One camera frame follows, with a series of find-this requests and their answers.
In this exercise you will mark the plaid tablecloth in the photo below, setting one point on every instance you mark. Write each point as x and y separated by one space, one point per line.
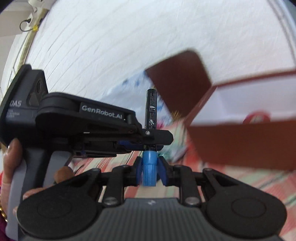
254 185

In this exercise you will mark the floral plastic cloth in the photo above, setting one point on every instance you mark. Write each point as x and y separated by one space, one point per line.
138 92

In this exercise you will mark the person's left hand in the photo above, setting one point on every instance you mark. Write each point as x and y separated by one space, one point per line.
13 160

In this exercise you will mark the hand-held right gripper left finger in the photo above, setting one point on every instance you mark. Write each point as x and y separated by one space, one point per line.
138 169

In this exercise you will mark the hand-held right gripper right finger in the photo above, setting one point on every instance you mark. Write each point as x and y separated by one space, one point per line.
161 171

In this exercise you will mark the brown cardboard box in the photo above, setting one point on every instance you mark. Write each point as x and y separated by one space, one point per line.
242 143

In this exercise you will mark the black marker with blue cap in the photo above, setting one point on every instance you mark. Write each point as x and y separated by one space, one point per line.
151 109

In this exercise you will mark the brown chair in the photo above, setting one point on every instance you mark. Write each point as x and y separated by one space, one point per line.
182 78

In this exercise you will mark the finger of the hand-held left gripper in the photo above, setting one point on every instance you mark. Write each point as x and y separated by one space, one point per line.
159 136

